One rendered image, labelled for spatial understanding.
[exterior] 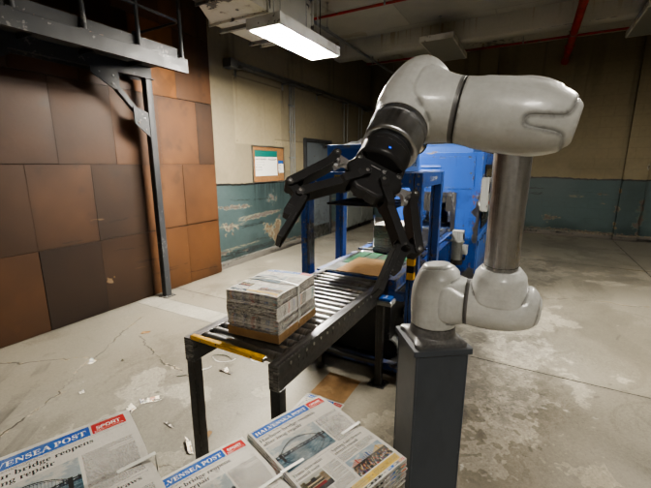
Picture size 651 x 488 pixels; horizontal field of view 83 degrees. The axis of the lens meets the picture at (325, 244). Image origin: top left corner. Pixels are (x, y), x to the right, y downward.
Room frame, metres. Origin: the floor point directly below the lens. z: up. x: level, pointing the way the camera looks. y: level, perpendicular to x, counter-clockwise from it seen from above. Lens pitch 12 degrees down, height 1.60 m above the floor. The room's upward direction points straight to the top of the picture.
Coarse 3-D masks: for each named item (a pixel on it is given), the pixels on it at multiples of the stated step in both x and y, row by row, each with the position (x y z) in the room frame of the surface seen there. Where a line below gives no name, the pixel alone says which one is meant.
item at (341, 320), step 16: (352, 304) 2.02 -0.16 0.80; (368, 304) 2.19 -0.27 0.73; (336, 320) 1.80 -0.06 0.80; (352, 320) 1.97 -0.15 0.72; (304, 336) 1.61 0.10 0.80; (320, 336) 1.65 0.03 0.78; (336, 336) 1.80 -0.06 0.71; (288, 352) 1.46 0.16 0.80; (304, 352) 1.52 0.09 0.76; (320, 352) 1.65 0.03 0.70; (272, 368) 1.36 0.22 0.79; (288, 368) 1.41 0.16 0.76; (304, 368) 1.52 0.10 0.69; (272, 384) 1.36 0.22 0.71
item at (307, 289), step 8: (264, 272) 1.90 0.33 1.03; (272, 272) 1.90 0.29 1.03; (280, 272) 1.90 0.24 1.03; (288, 272) 1.90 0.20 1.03; (296, 272) 1.90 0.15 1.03; (288, 280) 1.77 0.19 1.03; (296, 280) 1.76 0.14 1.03; (304, 280) 1.76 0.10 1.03; (312, 280) 1.84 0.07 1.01; (304, 288) 1.76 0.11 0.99; (312, 288) 1.83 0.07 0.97; (304, 296) 1.75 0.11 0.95; (312, 296) 1.83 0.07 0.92; (304, 304) 1.74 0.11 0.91; (312, 304) 1.82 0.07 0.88; (304, 312) 1.74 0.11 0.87
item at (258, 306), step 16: (240, 288) 1.65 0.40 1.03; (256, 288) 1.64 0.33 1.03; (272, 288) 1.65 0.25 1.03; (288, 288) 1.65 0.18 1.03; (240, 304) 1.60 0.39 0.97; (256, 304) 1.57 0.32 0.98; (272, 304) 1.53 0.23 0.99; (288, 304) 1.61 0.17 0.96; (240, 320) 1.60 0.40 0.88; (256, 320) 1.57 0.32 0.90; (272, 320) 1.53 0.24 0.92; (288, 320) 1.60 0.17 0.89
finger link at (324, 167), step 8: (336, 152) 0.53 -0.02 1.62; (328, 160) 0.52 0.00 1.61; (304, 168) 0.50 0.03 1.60; (312, 168) 0.50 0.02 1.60; (320, 168) 0.50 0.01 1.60; (328, 168) 0.52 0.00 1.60; (288, 176) 0.49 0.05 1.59; (296, 176) 0.49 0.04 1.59; (304, 176) 0.49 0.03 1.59; (312, 176) 0.51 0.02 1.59; (320, 176) 0.52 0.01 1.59; (288, 184) 0.48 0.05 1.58; (304, 184) 0.51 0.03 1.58
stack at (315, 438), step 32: (288, 416) 1.01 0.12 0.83; (320, 416) 1.01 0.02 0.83; (224, 448) 0.87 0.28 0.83; (256, 448) 0.90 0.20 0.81; (288, 448) 0.88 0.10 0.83; (320, 448) 0.88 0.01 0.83; (352, 448) 0.87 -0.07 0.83; (384, 448) 0.87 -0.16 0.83; (192, 480) 0.77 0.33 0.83; (224, 480) 0.77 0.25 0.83; (256, 480) 0.77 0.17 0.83; (288, 480) 0.78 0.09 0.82; (320, 480) 0.77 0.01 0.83; (352, 480) 0.77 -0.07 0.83; (384, 480) 0.78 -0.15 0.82
